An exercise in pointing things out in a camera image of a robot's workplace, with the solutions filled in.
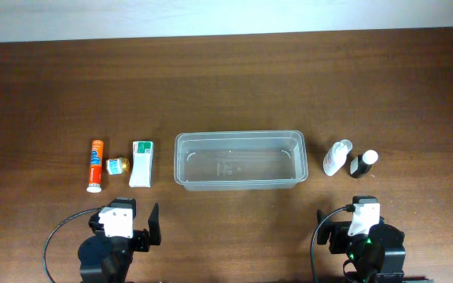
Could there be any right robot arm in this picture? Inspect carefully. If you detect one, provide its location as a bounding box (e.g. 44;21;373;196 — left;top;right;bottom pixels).
312;208;406;283

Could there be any dark bottle white cap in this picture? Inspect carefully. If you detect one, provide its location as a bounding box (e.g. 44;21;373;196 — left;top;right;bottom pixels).
349;149;379;178

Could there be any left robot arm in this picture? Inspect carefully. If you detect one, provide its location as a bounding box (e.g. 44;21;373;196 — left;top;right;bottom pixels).
78;197;161;283

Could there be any clear plastic container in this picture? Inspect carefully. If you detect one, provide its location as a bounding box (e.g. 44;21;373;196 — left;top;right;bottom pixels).
174;130;308;191

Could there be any black cable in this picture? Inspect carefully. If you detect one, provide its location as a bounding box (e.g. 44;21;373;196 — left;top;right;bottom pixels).
42;207;103;283
309;204;355;283

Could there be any left black cable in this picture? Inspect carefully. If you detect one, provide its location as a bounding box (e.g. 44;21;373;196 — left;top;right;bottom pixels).
42;207;103;283

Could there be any white spray bottle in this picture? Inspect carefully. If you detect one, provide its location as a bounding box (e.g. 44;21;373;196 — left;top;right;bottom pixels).
322;139;353;176

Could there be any white green medicine box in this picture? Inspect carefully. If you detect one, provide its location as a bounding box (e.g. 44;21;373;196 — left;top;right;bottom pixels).
129;141;154;188

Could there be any orange tablet tube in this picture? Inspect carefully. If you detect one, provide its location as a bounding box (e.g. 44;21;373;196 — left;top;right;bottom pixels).
87;140;104;193

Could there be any right black cable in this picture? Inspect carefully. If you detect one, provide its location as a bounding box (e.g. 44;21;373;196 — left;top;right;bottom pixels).
309;204;355;283

